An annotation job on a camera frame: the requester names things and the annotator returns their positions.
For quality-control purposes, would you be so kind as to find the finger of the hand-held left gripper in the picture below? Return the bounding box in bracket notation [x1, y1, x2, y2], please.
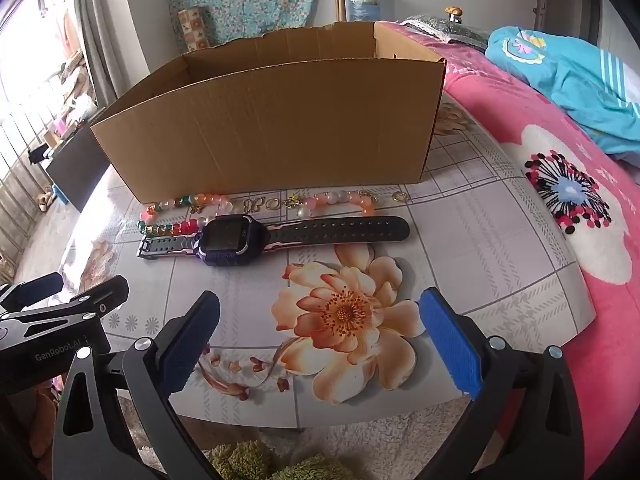
[4, 274, 131, 334]
[0, 271, 64, 314]

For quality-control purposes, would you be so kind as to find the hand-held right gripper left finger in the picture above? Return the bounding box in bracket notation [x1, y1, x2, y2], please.
[51, 289, 222, 480]

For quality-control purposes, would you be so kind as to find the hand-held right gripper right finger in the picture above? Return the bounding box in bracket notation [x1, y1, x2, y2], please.
[415, 286, 587, 480]

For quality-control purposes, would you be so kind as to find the multicoloured bead bracelet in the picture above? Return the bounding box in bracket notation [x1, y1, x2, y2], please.
[139, 191, 236, 238]

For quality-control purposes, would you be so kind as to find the purple black smart watch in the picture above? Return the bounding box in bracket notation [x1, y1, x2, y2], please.
[137, 214, 411, 267]

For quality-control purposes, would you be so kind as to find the pink orange bead bracelet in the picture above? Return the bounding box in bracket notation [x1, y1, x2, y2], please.
[295, 190, 377, 220]

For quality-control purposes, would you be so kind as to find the brown cardboard box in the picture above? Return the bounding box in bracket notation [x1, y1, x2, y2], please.
[90, 21, 447, 204]

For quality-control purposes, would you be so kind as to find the dark flat panel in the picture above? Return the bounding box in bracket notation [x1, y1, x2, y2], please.
[45, 127, 112, 213]

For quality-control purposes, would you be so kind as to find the white green fluffy robe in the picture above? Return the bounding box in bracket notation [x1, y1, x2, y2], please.
[140, 397, 501, 480]

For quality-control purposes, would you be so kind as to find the pink floral blanket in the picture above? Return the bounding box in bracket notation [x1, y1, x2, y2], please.
[377, 20, 640, 480]

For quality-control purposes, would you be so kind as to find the metal window railing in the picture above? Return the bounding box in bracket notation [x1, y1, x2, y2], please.
[0, 45, 96, 281]

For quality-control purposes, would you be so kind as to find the grey curtain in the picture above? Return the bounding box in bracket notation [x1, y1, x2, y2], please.
[70, 0, 152, 107]

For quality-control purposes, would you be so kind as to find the orange patterned folded mat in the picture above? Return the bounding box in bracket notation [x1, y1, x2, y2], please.
[177, 6, 211, 53]

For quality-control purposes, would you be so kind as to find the blue striped jacket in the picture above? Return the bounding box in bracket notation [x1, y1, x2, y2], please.
[485, 25, 640, 166]

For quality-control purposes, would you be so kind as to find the grey green speckled pillow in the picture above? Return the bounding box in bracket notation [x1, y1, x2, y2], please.
[400, 15, 493, 52]

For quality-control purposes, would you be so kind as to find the blue water jug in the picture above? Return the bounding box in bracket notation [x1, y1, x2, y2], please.
[347, 0, 384, 23]

